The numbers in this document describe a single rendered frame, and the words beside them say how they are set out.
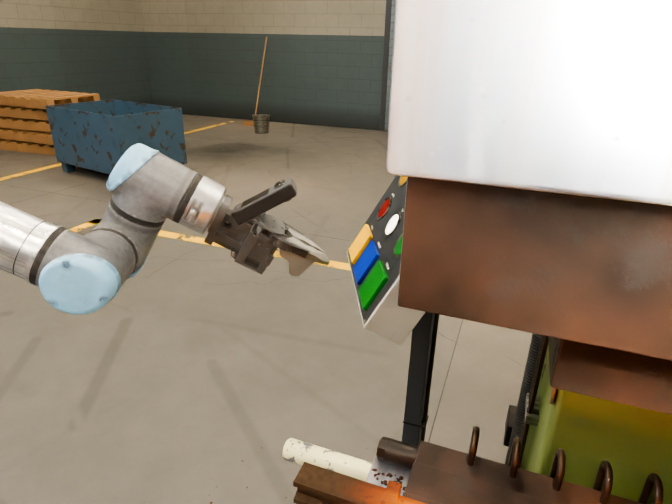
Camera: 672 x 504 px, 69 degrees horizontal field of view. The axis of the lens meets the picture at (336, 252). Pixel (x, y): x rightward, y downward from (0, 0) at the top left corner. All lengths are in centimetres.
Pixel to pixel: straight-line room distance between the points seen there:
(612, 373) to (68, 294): 64
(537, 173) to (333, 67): 874
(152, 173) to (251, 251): 20
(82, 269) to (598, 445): 68
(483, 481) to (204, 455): 152
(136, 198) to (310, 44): 835
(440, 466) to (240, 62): 935
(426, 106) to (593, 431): 53
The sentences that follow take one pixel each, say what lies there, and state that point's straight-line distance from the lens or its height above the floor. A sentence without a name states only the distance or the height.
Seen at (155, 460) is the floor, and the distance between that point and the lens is 205.
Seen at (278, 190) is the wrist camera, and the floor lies 119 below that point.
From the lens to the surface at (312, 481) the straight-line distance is 55.
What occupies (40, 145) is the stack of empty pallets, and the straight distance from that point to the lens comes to 747.
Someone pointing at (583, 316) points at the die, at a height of 129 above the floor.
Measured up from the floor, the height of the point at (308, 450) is 64.
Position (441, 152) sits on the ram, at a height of 138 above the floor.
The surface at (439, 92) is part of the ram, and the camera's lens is 22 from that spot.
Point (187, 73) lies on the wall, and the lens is 1042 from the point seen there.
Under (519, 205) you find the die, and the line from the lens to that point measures 27.
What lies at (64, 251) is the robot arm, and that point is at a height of 115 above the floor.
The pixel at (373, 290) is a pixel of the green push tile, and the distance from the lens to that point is 88.
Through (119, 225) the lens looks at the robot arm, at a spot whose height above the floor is 115.
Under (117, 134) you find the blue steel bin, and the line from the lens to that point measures 527.
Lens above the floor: 142
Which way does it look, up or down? 23 degrees down
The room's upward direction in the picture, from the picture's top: 1 degrees clockwise
